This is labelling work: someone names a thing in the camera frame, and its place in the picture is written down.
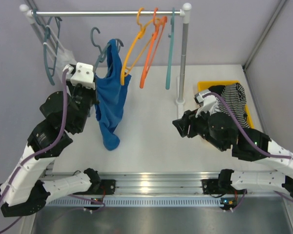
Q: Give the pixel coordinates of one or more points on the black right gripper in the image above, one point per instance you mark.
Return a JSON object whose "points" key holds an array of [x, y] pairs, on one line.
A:
{"points": [[182, 125]]}

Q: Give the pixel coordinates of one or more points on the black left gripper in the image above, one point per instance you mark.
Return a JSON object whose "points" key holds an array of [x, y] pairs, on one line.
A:
{"points": [[87, 96]]}

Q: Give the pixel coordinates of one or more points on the blue tank top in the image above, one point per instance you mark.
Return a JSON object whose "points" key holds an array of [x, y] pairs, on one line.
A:
{"points": [[110, 140]]}

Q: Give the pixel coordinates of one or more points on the dark blue-grey hanger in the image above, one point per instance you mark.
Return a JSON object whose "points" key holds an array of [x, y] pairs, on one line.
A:
{"points": [[100, 53]]}

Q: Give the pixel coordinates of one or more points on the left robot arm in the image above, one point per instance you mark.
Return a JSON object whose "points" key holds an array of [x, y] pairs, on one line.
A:
{"points": [[25, 193]]}

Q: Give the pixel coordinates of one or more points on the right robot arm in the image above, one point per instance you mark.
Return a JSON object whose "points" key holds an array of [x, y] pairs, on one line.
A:
{"points": [[246, 144]]}

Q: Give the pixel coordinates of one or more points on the white garment on hanger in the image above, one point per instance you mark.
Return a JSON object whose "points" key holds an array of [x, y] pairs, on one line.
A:
{"points": [[64, 57]]}

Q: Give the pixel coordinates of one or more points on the teal hanger right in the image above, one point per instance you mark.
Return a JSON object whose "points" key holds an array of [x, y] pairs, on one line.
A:
{"points": [[171, 44]]}

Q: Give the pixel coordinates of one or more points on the orange hanger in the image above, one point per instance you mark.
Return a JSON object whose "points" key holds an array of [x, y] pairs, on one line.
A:
{"points": [[159, 26]]}

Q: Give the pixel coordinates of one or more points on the teal hanger with garment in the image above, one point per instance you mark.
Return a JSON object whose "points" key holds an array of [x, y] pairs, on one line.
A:
{"points": [[50, 43]]}

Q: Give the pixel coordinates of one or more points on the yellow plastic bin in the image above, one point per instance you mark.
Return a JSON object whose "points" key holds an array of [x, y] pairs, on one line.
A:
{"points": [[202, 85]]}

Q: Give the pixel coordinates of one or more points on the black garment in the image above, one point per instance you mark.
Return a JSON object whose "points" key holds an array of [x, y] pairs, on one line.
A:
{"points": [[217, 89]]}

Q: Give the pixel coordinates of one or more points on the black white striped shirt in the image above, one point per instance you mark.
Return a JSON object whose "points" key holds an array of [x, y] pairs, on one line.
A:
{"points": [[235, 97]]}

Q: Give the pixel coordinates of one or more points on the corner metal profile right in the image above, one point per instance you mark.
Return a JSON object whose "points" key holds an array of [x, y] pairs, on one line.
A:
{"points": [[263, 36]]}

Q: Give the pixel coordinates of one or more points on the silver clothes rack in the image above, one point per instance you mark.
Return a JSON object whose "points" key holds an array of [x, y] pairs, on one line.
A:
{"points": [[32, 16]]}

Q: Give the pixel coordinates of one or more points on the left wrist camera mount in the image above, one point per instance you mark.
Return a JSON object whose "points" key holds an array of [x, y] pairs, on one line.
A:
{"points": [[81, 73]]}

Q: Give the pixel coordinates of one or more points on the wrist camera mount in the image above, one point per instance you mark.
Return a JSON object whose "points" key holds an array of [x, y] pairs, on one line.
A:
{"points": [[206, 102], [81, 73]]}

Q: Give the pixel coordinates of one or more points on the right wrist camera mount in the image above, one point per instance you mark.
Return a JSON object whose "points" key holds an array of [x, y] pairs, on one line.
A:
{"points": [[206, 102]]}

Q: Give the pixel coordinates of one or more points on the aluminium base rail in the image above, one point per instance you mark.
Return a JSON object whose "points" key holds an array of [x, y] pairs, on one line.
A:
{"points": [[165, 189]]}

